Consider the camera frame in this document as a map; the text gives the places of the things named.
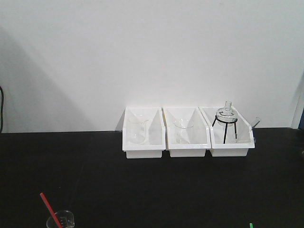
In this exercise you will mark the red plastic spoon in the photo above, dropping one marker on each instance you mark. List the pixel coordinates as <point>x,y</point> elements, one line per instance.
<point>53,215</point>

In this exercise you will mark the glass beaker in left bin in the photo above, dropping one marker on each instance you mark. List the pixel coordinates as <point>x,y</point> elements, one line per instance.
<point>137,128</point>

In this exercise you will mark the glass beaker in bin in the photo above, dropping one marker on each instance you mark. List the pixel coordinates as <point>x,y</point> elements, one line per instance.
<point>137,128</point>
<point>183,130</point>

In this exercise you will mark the left white storage bin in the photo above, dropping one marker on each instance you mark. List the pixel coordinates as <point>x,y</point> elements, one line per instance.
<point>155,141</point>

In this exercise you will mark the white storage bin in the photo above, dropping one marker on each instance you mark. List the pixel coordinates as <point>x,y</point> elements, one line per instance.
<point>200,139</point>
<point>155,141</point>
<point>233,147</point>

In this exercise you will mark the glass beaker in middle bin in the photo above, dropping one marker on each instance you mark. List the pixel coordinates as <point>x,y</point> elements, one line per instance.
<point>183,130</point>

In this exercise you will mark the middle white storage bin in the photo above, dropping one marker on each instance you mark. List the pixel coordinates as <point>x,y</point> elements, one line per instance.
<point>200,139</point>

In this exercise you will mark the round glass flask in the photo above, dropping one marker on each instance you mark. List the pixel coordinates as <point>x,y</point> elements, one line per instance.
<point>227,114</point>

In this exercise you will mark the right white storage bin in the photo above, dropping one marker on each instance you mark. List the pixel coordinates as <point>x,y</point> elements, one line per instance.
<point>233,147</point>

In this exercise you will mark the small graduated glass beaker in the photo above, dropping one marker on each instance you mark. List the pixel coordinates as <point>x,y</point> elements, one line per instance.
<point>65,218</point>

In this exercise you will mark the black wire tripod stand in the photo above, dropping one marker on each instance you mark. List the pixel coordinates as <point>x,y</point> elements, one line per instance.
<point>226,123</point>

